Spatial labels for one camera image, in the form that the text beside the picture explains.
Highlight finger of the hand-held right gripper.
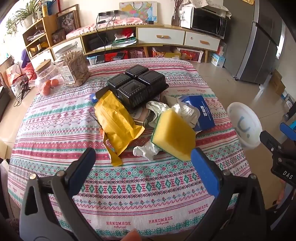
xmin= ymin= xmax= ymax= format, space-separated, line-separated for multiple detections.
xmin=280 ymin=122 xmax=296 ymax=138
xmin=259 ymin=130 xmax=284 ymax=154

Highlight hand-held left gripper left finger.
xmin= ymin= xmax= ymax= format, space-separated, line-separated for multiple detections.
xmin=19 ymin=147 xmax=109 ymax=241

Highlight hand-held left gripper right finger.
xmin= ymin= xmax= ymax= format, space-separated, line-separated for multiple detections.
xmin=183 ymin=148 xmax=273 ymax=241

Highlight white plastic bucket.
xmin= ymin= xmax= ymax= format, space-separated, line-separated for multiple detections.
xmin=227 ymin=102 xmax=263 ymax=150

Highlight yellow sponge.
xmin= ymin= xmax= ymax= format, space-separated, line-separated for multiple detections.
xmin=151 ymin=108 xmax=196 ymax=161

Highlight yellow packet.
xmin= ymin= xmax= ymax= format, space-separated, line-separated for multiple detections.
xmin=94 ymin=90 xmax=146 ymax=167

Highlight blue tissue box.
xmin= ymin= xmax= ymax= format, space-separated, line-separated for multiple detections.
xmin=177 ymin=95 xmax=215 ymax=132

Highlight white tissue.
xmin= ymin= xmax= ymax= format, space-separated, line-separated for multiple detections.
xmin=133 ymin=141 xmax=162 ymax=161
xmin=146 ymin=101 xmax=200 ymax=129

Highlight black plastic tray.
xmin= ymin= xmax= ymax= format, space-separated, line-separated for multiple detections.
xmin=95 ymin=65 xmax=170 ymax=109

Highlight person's left hand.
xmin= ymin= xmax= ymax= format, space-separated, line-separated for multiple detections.
xmin=121 ymin=228 xmax=142 ymax=241

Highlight brown cardboard boxes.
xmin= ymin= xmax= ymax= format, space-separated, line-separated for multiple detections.
xmin=269 ymin=70 xmax=286 ymax=95

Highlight patterned tablecloth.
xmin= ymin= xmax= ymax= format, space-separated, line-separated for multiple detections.
xmin=7 ymin=57 xmax=252 ymax=239

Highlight grey refrigerator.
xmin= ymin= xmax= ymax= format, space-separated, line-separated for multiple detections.
xmin=223 ymin=0 xmax=286 ymax=85

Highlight blue and white carton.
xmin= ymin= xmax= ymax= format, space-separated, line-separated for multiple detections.
xmin=210 ymin=53 xmax=226 ymax=67

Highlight glass biscuit jar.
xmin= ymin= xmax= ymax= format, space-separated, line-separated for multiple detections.
xmin=54 ymin=43 xmax=90 ymax=87

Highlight bag of orange fruit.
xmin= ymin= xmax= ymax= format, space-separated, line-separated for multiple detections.
xmin=34 ymin=59 xmax=65 ymax=96

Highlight red flat box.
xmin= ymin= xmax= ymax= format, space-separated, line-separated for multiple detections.
xmin=104 ymin=51 xmax=129 ymax=61

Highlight white cabinet drawer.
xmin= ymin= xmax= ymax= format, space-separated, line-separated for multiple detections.
xmin=137 ymin=28 xmax=185 ymax=45
xmin=52 ymin=38 xmax=82 ymax=59
xmin=185 ymin=32 xmax=220 ymax=51
xmin=30 ymin=50 xmax=55 ymax=67

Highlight white crate with red print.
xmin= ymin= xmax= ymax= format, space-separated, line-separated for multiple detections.
xmin=177 ymin=48 xmax=204 ymax=63

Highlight yellow cardboard box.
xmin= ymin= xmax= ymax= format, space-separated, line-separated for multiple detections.
xmin=153 ymin=46 xmax=182 ymax=59

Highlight black box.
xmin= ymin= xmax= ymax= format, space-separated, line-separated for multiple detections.
xmin=89 ymin=36 xmax=109 ymax=50

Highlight black microwave oven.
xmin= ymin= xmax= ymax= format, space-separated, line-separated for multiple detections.
xmin=180 ymin=6 xmax=228 ymax=39

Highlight red and green bundle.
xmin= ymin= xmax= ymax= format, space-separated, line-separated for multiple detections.
xmin=113 ymin=28 xmax=137 ymax=47

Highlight wooden TV cabinet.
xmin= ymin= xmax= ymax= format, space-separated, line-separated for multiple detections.
xmin=50 ymin=23 xmax=228 ymax=63

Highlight pink patterned cloth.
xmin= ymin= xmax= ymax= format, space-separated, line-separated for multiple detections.
xmin=66 ymin=18 xmax=148 ymax=39

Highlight wooden shelf unit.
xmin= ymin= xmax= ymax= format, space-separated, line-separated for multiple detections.
xmin=23 ymin=14 xmax=58 ymax=58

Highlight framed cat picture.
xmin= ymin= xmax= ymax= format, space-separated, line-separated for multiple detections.
xmin=57 ymin=10 xmax=81 ymax=35

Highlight floral cloth cover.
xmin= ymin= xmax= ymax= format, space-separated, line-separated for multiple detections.
xmin=188 ymin=0 xmax=232 ymax=18

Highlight glass vase with twigs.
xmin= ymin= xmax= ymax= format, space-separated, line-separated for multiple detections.
xmin=171 ymin=0 xmax=184 ymax=27

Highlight black power strip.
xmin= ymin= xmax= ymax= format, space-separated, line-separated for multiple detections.
xmin=98 ymin=10 xmax=130 ymax=18

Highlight potted green plant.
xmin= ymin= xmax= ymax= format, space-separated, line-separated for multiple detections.
xmin=16 ymin=0 xmax=41 ymax=28

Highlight colourful map poster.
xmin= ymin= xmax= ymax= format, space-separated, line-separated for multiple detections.
xmin=119 ymin=1 xmax=159 ymax=24

